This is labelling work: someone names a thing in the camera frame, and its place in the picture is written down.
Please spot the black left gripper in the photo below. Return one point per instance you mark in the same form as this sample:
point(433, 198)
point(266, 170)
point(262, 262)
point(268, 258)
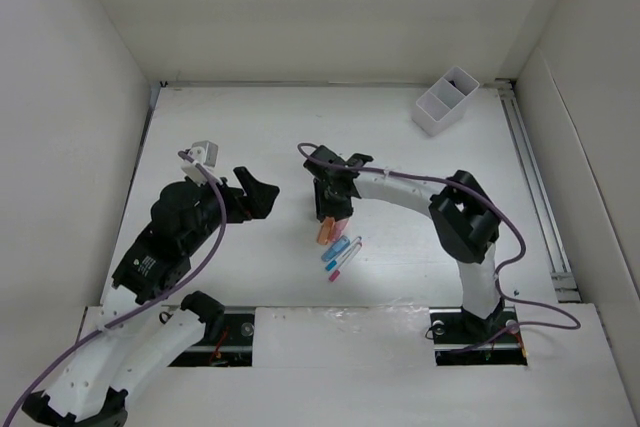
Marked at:
point(259, 201)

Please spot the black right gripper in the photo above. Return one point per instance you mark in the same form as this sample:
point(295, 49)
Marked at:
point(323, 206)

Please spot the blue-capped white pen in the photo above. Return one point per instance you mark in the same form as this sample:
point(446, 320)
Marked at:
point(343, 254)

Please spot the pink-capped white pen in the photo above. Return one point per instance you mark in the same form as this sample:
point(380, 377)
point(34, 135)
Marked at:
point(337, 270)

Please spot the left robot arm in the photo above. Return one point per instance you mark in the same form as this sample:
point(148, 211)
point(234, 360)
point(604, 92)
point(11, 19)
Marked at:
point(105, 370)

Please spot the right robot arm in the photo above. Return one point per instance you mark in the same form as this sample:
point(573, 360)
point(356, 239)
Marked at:
point(465, 223)

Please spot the white three-compartment organizer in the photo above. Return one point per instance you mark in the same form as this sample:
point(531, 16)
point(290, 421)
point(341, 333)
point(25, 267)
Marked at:
point(442, 105)

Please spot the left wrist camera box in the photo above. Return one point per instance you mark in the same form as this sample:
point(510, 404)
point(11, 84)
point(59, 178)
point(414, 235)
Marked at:
point(204, 152)

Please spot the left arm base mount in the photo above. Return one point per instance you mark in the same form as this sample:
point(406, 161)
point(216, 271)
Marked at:
point(232, 347)

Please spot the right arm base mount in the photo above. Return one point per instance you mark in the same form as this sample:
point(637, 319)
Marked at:
point(462, 340)

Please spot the aluminium rail right side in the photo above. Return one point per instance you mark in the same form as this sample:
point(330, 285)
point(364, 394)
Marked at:
point(562, 277)

